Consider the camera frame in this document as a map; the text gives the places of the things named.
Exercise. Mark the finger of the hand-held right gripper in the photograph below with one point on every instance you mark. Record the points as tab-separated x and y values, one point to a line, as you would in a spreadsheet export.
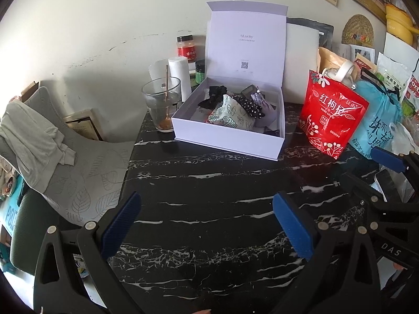
389	158
370	198

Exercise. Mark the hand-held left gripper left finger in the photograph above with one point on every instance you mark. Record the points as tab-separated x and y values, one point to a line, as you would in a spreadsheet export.
121	225

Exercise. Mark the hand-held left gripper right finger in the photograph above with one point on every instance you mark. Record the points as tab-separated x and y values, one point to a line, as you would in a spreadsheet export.
294	225

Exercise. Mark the white gift box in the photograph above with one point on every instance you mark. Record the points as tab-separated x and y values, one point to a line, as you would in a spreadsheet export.
229	144

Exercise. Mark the purple tassel pouch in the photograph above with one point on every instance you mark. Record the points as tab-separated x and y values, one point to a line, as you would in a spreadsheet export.
265	114

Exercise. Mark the black polka dot scrunchie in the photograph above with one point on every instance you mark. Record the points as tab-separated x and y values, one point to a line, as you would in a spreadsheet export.
248	106

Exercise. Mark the white bread print snack packet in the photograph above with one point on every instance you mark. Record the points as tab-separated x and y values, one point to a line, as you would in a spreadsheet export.
229	114

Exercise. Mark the plain black scrunchie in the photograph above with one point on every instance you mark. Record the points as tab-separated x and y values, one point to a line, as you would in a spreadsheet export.
214	93

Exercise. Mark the person's right hand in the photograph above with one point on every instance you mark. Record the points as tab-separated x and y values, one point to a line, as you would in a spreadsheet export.
397	266

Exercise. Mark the smartphone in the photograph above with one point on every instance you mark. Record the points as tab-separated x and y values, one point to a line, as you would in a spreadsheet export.
384	183

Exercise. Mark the blue plastic bag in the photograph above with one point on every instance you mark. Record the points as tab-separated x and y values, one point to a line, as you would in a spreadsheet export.
373	121

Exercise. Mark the grey leaf pattern chair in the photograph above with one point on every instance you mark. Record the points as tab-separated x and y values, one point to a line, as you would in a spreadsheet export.
91	170

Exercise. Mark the red snack packet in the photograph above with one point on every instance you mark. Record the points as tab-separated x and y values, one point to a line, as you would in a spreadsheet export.
413	88

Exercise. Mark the red printed snack bag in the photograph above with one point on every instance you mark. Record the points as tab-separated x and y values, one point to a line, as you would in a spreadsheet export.
327	117

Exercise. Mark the green white packet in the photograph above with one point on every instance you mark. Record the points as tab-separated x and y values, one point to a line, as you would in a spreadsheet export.
392	72

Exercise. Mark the dark green chair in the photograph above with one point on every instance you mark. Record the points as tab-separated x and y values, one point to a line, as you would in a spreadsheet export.
29	235

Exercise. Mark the white photo card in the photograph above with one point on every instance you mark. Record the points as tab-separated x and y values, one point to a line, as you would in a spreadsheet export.
366	54

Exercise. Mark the leaning framed picture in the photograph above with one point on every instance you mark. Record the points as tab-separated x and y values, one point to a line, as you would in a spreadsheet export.
85	124

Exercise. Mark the white paper shopping bag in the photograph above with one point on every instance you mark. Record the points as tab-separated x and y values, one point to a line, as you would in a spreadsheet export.
396	45

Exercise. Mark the blue printed box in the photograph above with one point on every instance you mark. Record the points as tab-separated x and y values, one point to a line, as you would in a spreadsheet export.
8	212

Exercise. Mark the brown paper bag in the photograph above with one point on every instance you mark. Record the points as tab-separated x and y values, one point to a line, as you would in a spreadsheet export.
330	60

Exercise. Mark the clear glass cup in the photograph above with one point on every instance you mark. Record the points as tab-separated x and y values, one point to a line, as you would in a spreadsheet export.
154	104

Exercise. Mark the grey cloth garment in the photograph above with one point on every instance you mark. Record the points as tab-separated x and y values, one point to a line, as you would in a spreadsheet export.
26	137

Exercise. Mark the woven straw trivet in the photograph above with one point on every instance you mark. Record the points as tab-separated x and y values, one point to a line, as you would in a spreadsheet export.
357	29

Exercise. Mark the white foam board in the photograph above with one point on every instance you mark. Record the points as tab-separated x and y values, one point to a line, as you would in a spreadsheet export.
301	55

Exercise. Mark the yellow pot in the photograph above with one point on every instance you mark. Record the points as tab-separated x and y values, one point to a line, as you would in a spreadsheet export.
401	23

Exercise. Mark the copper stirring spoon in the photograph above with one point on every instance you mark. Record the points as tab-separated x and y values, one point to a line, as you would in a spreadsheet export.
166	85

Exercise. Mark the white paper wrapper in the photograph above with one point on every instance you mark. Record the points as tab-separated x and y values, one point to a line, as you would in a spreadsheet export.
157	68

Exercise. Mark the white paper towel roll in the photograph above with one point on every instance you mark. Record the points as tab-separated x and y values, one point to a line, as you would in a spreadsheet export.
178	72

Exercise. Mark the brown cardboard piece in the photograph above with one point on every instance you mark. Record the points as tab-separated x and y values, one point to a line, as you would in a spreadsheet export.
29	88

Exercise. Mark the green jar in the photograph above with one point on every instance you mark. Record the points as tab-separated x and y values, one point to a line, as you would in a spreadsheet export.
200	72

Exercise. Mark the red lid jar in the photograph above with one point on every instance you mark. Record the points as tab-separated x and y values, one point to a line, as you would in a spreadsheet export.
186	49

